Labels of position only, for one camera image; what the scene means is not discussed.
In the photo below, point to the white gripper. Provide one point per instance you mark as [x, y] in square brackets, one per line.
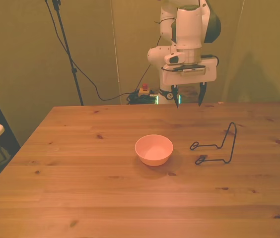
[189, 78]

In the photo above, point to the pink plastic bowl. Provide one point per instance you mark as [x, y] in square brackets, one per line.
[154, 150]

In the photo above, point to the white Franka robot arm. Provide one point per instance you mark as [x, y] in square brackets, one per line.
[188, 27]

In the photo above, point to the red emergency stop button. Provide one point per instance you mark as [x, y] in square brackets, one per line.
[144, 89]

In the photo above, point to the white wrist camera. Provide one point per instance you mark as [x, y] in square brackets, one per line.
[173, 58]

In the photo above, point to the black camera stand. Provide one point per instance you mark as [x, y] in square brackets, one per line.
[66, 47]

